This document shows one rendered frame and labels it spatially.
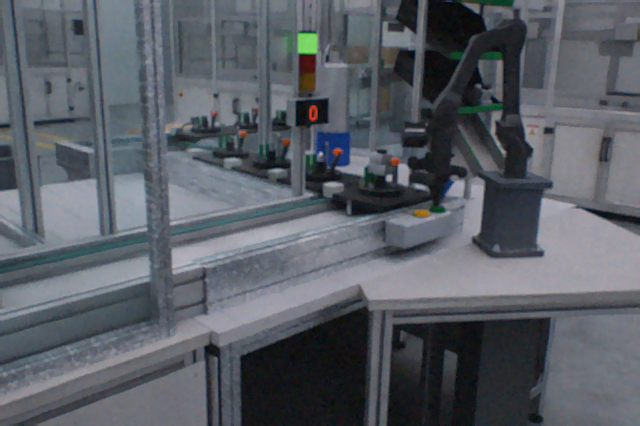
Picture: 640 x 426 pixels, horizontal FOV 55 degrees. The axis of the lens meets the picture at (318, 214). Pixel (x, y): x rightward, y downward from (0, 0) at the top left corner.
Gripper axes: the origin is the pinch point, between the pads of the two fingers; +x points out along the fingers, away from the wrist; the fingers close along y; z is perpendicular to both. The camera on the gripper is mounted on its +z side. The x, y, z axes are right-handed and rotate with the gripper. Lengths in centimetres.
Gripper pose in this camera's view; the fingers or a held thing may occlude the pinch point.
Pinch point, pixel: (437, 194)
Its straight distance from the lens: 166.5
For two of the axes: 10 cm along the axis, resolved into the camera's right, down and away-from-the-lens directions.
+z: -6.9, -2.1, 6.9
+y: -7.2, 1.6, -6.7
